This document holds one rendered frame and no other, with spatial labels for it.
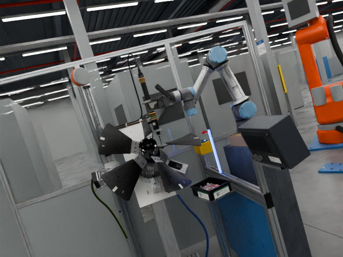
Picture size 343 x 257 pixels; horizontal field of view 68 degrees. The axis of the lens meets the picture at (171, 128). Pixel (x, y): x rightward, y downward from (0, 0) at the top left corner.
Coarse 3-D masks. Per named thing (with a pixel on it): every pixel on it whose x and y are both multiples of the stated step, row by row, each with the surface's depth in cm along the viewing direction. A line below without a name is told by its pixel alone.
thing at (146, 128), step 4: (164, 108) 187; (156, 112) 188; (160, 112) 185; (144, 116) 194; (148, 116) 191; (160, 116) 181; (144, 124) 189; (148, 124) 185; (144, 128) 186; (148, 128) 181; (144, 132) 184; (148, 132) 179; (144, 136) 181
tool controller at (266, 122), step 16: (240, 128) 119; (256, 128) 106; (272, 128) 97; (288, 128) 99; (256, 144) 113; (272, 144) 100; (288, 144) 99; (304, 144) 100; (256, 160) 124; (272, 160) 108; (288, 160) 99
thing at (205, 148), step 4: (204, 144) 202; (208, 144) 202; (196, 148) 210; (200, 148) 201; (204, 148) 202; (208, 148) 203; (196, 152) 214; (200, 152) 202; (204, 152) 202; (208, 152) 203
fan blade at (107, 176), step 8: (120, 168) 157; (128, 168) 159; (136, 168) 163; (104, 176) 153; (112, 176) 154; (120, 176) 156; (128, 176) 159; (136, 176) 162; (112, 184) 153; (120, 184) 155; (128, 184) 158; (128, 192) 156; (128, 200) 155
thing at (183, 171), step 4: (168, 160) 176; (172, 160) 176; (168, 164) 174; (172, 164) 174; (176, 164) 173; (180, 164) 173; (184, 164) 173; (176, 168) 172; (180, 168) 172; (184, 168) 172; (180, 172) 171; (184, 172) 170; (184, 176) 173
